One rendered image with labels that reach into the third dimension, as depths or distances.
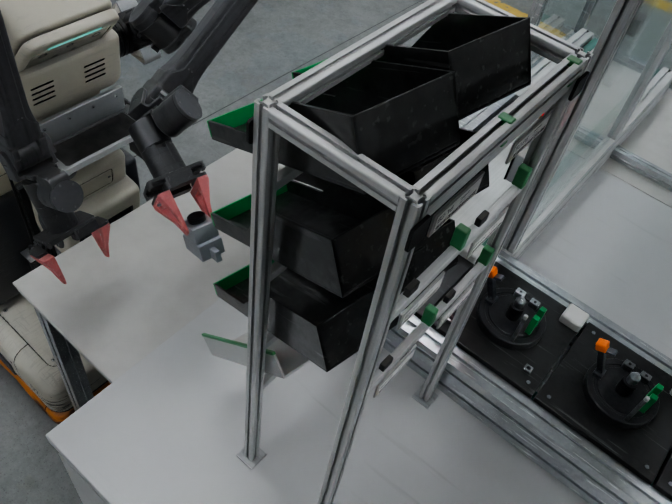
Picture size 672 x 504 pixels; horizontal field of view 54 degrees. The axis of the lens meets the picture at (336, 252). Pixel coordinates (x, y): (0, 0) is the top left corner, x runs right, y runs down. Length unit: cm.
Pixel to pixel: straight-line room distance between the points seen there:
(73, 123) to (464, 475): 109
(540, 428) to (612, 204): 82
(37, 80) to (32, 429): 123
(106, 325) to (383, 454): 62
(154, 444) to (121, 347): 22
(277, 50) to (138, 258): 237
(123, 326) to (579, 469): 93
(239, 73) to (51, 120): 212
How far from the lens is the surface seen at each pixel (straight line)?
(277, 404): 133
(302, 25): 398
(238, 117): 83
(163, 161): 113
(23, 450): 233
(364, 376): 77
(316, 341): 83
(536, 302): 141
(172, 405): 133
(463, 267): 146
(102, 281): 152
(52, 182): 121
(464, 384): 134
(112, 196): 177
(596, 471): 132
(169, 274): 151
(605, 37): 123
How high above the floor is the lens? 204
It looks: 49 degrees down
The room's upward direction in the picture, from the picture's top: 10 degrees clockwise
